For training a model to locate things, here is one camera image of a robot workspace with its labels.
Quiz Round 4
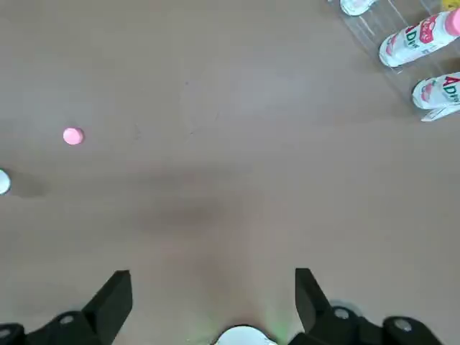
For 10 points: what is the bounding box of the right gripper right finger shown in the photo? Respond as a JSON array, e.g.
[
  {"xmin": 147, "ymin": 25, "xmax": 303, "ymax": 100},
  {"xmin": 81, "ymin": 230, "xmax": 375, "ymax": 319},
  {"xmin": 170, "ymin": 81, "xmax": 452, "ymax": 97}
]
[{"xmin": 287, "ymin": 267, "xmax": 445, "ymax": 345}]

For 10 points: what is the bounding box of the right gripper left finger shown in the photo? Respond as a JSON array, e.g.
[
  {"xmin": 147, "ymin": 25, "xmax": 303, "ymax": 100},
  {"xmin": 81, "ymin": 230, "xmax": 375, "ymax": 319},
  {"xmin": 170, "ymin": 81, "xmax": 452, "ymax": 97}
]
[{"xmin": 0, "ymin": 269, "xmax": 134, "ymax": 345}]

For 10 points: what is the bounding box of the white drink bottle pink label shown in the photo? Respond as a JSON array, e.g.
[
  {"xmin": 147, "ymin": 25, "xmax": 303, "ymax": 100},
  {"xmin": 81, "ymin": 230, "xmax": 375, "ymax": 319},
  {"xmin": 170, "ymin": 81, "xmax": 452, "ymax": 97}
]
[{"xmin": 0, "ymin": 168, "xmax": 12, "ymax": 196}]

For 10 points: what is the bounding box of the white shelf bottle pink cap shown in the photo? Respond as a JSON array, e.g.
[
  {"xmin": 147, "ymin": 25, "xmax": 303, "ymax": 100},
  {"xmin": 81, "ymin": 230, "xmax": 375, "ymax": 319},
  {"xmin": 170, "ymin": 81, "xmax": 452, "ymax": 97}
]
[
  {"xmin": 410, "ymin": 71, "xmax": 460, "ymax": 111},
  {"xmin": 378, "ymin": 9, "xmax": 460, "ymax": 68},
  {"xmin": 339, "ymin": 0, "xmax": 375, "ymax": 17}
]

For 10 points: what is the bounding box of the clear acrylic bottle shelf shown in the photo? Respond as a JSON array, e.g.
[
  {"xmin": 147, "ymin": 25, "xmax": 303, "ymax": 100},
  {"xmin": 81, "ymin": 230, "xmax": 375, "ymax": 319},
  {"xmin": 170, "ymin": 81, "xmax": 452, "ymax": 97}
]
[{"xmin": 327, "ymin": 0, "xmax": 460, "ymax": 124}]

